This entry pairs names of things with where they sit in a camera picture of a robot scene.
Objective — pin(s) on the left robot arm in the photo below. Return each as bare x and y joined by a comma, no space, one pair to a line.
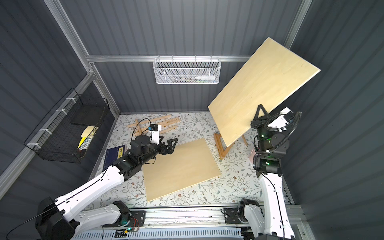
66,217

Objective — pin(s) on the dark blue notebook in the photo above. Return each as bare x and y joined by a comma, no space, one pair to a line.
113,154

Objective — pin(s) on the wooden easel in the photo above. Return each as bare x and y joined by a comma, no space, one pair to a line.
223,150
167,122

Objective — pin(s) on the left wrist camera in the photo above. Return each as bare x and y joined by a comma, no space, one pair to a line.
154,130

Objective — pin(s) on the white marker in basket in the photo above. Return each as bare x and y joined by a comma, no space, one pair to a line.
206,78

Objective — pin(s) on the plywood board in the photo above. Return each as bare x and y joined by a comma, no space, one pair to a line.
271,75
191,163

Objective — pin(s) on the pink pen cup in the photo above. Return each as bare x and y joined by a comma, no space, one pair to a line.
252,156

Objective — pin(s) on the floral table mat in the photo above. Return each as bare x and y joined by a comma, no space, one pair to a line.
238,179

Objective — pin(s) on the white mesh wall basket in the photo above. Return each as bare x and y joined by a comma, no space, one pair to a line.
183,73

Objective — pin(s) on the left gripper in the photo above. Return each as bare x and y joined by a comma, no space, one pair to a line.
163,147

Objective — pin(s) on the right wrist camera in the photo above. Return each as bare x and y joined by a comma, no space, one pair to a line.
281,121

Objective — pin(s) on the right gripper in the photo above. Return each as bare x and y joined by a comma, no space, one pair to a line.
259,123

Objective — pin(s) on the black wire wall basket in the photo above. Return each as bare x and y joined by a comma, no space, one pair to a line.
57,136

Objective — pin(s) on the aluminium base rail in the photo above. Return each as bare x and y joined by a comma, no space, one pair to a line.
193,216

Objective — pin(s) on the yellow sticky notes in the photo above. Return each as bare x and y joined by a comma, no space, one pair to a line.
87,136

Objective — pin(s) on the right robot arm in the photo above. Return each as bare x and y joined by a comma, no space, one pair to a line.
270,145

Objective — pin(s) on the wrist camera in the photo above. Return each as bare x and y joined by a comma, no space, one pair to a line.
281,121
154,130

